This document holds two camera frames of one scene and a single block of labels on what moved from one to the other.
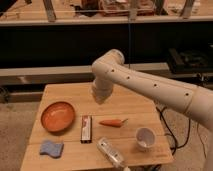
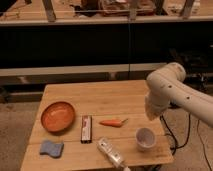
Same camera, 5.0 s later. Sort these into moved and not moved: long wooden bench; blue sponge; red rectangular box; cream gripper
Moved: cream gripper
Not moved: blue sponge; long wooden bench; red rectangular box
